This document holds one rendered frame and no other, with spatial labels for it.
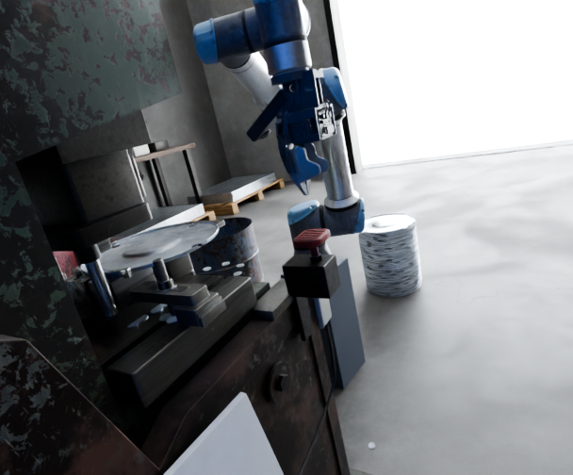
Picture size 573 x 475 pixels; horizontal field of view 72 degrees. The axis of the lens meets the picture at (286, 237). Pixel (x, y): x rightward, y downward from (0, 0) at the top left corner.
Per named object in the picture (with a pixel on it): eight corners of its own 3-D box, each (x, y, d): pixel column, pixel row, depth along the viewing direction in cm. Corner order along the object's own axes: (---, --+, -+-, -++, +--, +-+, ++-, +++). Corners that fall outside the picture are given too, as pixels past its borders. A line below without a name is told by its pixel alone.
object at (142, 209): (95, 233, 85) (86, 208, 83) (160, 229, 74) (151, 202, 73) (19, 264, 72) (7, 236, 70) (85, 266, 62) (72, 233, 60)
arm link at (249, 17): (253, 14, 79) (238, 2, 69) (308, -2, 77) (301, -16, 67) (262, 56, 82) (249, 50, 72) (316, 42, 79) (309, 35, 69)
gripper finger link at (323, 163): (329, 192, 72) (320, 141, 69) (301, 195, 75) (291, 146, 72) (335, 188, 75) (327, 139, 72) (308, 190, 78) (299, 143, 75)
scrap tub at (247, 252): (228, 289, 252) (208, 219, 237) (285, 293, 230) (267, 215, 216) (184, 325, 218) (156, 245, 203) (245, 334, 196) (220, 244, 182)
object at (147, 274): (108, 280, 84) (101, 260, 83) (156, 283, 77) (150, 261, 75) (70, 301, 77) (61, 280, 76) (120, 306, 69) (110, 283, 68)
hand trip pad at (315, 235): (312, 261, 84) (304, 228, 82) (337, 262, 81) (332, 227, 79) (297, 276, 78) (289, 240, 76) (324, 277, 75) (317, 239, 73)
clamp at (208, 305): (157, 302, 75) (140, 253, 72) (226, 308, 67) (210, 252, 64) (133, 319, 71) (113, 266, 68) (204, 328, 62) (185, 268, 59)
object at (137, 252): (52, 274, 81) (51, 270, 81) (155, 226, 104) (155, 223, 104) (148, 279, 66) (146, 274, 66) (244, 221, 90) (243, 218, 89)
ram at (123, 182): (114, 200, 86) (62, 54, 77) (162, 194, 78) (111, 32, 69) (36, 227, 72) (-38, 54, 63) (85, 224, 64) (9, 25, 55)
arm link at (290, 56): (254, 52, 65) (279, 52, 72) (260, 81, 66) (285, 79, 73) (293, 39, 61) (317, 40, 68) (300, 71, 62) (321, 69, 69)
